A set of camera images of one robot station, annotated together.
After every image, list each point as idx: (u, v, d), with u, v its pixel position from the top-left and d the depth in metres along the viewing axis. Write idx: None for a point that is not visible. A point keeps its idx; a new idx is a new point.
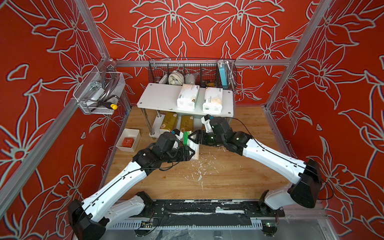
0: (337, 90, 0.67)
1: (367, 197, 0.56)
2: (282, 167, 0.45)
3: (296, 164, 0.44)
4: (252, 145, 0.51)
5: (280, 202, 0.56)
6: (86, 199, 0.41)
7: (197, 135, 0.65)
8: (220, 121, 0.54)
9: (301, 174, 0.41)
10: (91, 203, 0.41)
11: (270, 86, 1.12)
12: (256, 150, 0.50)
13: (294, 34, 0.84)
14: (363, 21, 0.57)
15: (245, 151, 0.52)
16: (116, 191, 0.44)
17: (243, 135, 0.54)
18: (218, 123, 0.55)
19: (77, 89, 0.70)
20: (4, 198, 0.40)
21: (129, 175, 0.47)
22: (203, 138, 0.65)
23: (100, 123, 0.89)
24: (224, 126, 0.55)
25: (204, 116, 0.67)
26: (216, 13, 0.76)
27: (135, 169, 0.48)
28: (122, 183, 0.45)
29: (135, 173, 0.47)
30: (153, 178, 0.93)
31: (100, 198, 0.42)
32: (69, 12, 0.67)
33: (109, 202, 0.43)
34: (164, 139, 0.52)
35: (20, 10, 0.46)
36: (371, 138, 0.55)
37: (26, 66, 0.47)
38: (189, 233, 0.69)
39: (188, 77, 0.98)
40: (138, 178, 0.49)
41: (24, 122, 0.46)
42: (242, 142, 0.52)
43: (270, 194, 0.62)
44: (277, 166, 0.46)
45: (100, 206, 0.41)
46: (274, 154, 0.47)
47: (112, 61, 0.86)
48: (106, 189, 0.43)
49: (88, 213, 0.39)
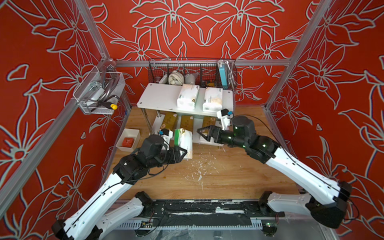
0: (337, 90, 0.67)
1: (367, 197, 0.56)
2: (314, 187, 0.41)
3: (330, 185, 0.40)
4: (282, 156, 0.45)
5: (288, 208, 0.55)
6: (68, 219, 0.40)
7: (211, 132, 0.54)
8: (247, 123, 0.46)
9: (335, 198, 0.38)
10: (71, 225, 0.39)
11: (270, 86, 1.12)
12: (286, 163, 0.44)
13: (294, 34, 0.84)
14: (363, 21, 0.57)
15: (271, 161, 0.46)
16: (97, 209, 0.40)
17: (271, 142, 0.48)
18: (245, 125, 0.47)
19: (77, 89, 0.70)
20: (4, 198, 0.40)
21: (109, 191, 0.42)
22: (217, 138, 0.56)
23: (100, 123, 0.89)
24: (251, 129, 0.46)
25: (221, 111, 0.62)
26: (217, 13, 0.76)
27: (115, 182, 0.43)
28: (102, 201, 0.41)
29: (114, 188, 0.42)
30: (153, 178, 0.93)
31: (81, 219, 0.39)
32: (68, 11, 0.66)
33: (91, 220, 0.41)
34: (149, 145, 0.47)
35: (20, 11, 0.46)
36: (370, 138, 0.55)
37: (26, 66, 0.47)
38: (189, 233, 0.69)
39: (187, 77, 0.98)
40: (120, 191, 0.44)
41: (24, 122, 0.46)
42: (269, 151, 0.46)
43: (277, 199, 0.60)
44: (308, 184, 0.42)
45: (81, 227, 0.39)
46: (306, 170, 0.42)
47: (112, 61, 0.86)
48: (86, 207, 0.40)
49: (70, 236, 0.37)
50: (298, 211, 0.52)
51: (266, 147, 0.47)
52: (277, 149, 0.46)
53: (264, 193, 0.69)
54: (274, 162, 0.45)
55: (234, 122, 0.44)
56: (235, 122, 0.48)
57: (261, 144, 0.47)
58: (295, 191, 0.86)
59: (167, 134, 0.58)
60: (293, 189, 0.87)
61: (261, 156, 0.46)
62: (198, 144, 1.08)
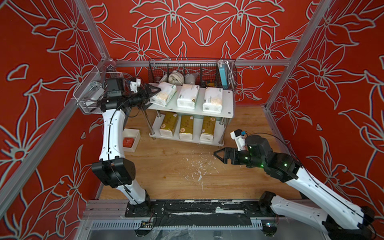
0: (337, 90, 0.67)
1: (367, 197, 0.56)
2: (337, 211, 0.40)
3: (354, 210, 0.39)
4: (304, 178, 0.43)
5: (297, 217, 0.54)
6: (101, 154, 0.44)
7: (226, 154, 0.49)
8: (260, 141, 0.47)
9: (360, 225, 0.37)
10: (108, 152, 0.45)
11: (270, 86, 1.12)
12: (308, 185, 0.43)
13: (294, 34, 0.84)
14: (363, 21, 0.57)
15: (293, 181, 0.45)
16: (116, 132, 0.48)
17: (292, 161, 0.46)
18: (259, 143, 0.47)
19: (77, 89, 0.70)
20: (4, 198, 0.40)
21: (114, 119, 0.50)
22: (235, 159, 0.58)
23: (100, 123, 0.89)
24: (267, 147, 0.47)
25: (234, 131, 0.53)
26: (216, 13, 0.76)
27: (112, 112, 0.50)
28: (115, 126, 0.48)
29: (116, 115, 0.50)
30: (153, 178, 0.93)
31: (111, 146, 0.46)
32: (68, 11, 0.66)
33: (120, 141, 0.49)
34: (113, 80, 0.55)
35: (20, 11, 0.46)
36: (370, 138, 0.55)
37: (26, 66, 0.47)
38: (189, 233, 0.69)
39: (187, 77, 0.98)
40: (122, 117, 0.53)
41: (24, 122, 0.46)
42: (290, 171, 0.44)
43: (285, 206, 0.58)
44: (331, 207, 0.41)
45: (116, 148, 0.46)
46: (330, 194, 0.41)
47: (112, 61, 0.86)
48: (107, 138, 0.46)
49: (116, 156, 0.44)
50: (308, 223, 0.51)
51: (287, 167, 0.45)
52: (300, 169, 0.45)
53: (266, 193, 0.68)
54: (296, 183, 0.44)
55: (247, 141, 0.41)
56: (248, 141, 0.49)
57: (282, 163, 0.46)
58: (295, 191, 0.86)
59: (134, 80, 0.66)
60: (293, 189, 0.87)
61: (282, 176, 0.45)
62: (198, 144, 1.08)
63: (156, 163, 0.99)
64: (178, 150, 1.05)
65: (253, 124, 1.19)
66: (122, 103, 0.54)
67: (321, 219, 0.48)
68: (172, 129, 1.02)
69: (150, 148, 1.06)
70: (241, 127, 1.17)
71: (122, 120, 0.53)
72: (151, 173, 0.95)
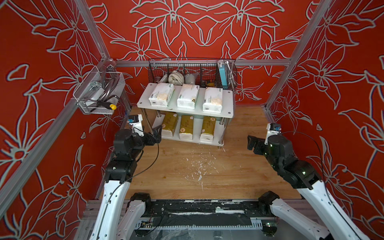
0: (337, 90, 0.67)
1: (367, 197, 0.56)
2: (342, 234, 0.39)
3: None
4: (318, 190, 0.42)
5: (296, 226, 0.54)
6: None
7: (253, 142, 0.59)
8: (283, 142, 0.46)
9: None
10: None
11: (270, 86, 1.12)
12: (320, 199, 0.41)
13: (294, 34, 0.84)
14: (363, 21, 0.57)
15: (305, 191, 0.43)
16: (112, 215, 0.41)
17: (313, 172, 0.44)
18: (281, 144, 0.47)
19: (77, 89, 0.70)
20: (4, 198, 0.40)
21: (115, 195, 0.43)
22: (258, 148, 0.62)
23: (100, 123, 0.89)
24: (288, 149, 0.47)
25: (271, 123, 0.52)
26: (217, 13, 0.76)
27: (114, 186, 0.44)
28: (113, 208, 0.42)
29: (118, 189, 0.44)
30: (153, 178, 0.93)
31: (101, 235, 0.39)
32: (68, 12, 0.66)
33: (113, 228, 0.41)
34: (121, 142, 0.46)
35: (20, 11, 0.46)
36: (370, 138, 0.55)
37: (26, 66, 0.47)
38: (189, 233, 0.69)
39: (187, 77, 0.98)
40: (124, 191, 0.46)
41: (24, 122, 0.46)
42: (307, 180, 0.43)
43: (285, 210, 0.58)
44: (335, 226, 0.40)
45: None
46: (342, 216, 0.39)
47: (112, 61, 0.86)
48: (99, 222, 0.40)
49: None
50: (305, 235, 0.51)
51: (305, 175, 0.44)
52: (317, 181, 0.43)
53: (269, 193, 0.68)
54: (308, 193, 0.43)
55: (270, 139, 0.48)
56: (271, 139, 0.48)
57: (301, 170, 0.44)
58: (295, 191, 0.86)
59: (137, 120, 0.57)
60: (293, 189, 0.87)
61: (296, 181, 0.45)
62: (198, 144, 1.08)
63: (156, 163, 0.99)
64: (178, 150, 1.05)
65: (253, 124, 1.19)
66: (134, 162, 0.51)
67: (320, 235, 0.47)
68: (172, 129, 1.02)
69: (150, 148, 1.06)
70: (241, 126, 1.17)
71: (123, 194, 0.46)
72: (151, 173, 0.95)
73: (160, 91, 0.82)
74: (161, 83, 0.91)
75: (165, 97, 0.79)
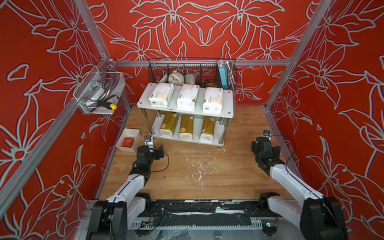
0: (337, 90, 0.67)
1: (367, 197, 0.56)
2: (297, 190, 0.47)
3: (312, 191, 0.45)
4: (279, 167, 0.57)
5: (286, 215, 0.53)
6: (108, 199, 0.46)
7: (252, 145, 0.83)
8: (265, 141, 0.64)
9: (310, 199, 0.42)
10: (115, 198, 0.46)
11: (270, 86, 1.12)
12: (281, 171, 0.55)
13: (294, 34, 0.84)
14: (363, 21, 0.57)
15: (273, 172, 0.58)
16: (131, 188, 0.52)
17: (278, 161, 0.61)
18: (263, 141, 0.65)
19: (77, 89, 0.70)
20: (4, 198, 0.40)
21: (134, 179, 0.58)
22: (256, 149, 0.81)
23: (100, 123, 0.89)
24: (267, 146, 0.65)
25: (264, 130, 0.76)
26: (216, 13, 0.76)
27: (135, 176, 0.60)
28: (132, 184, 0.55)
29: (137, 177, 0.60)
30: (153, 178, 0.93)
31: (120, 194, 0.48)
32: (69, 12, 0.67)
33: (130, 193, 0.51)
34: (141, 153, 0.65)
35: (20, 11, 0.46)
36: (371, 138, 0.55)
37: (26, 66, 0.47)
38: (189, 233, 0.69)
39: (187, 77, 0.98)
40: (140, 181, 0.60)
41: (24, 122, 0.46)
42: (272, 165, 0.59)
43: (279, 201, 0.59)
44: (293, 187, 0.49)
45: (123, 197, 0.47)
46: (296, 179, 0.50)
47: (112, 61, 0.86)
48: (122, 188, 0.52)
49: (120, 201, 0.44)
50: (294, 222, 0.50)
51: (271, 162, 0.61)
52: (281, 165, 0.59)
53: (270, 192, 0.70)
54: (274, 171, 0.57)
55: (258, 138, 0.67)
56: (259, 138, 0.67)
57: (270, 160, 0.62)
58: None
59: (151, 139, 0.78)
60: None
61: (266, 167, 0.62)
62: (198, 144, 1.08)
63: (156, 163, 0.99)
64: (178, 150, 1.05)
65: (253, 124, 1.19)
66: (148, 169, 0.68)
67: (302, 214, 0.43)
68: (172, 129, 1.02)
69: None
70: (241, 126, 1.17)
71: (139, 182, 0.59)
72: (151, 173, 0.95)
73: (160, 91, 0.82)
74: (161, 83, 0.91)
75: (165, 97, 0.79)
